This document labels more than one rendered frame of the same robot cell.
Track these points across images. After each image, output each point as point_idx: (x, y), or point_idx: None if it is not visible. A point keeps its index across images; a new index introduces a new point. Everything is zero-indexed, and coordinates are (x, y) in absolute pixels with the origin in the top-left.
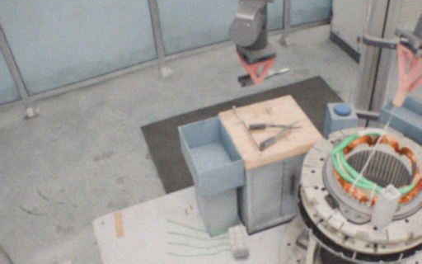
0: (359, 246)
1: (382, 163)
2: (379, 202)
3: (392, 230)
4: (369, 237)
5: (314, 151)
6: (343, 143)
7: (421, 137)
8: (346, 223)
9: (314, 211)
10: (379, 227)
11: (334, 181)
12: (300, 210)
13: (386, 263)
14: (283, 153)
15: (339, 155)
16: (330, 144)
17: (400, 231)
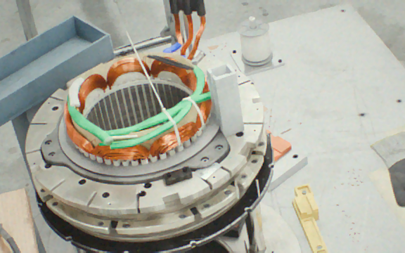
0: (253, 169)
1: (101, 124)
2: (223, 95)
3: (247, 117)
4: (254, 141)
5: (61, 189)
6: (91, 124)
7: (53, 81)
8: (224, 164)
9: (174, 216)
10: (242, 126)
11: (138, 167)
12: (149, 251)
13: (273, 161)
14: (34, 243)
15: (111, 133)
16: (53, 168)
17: (250, 109)
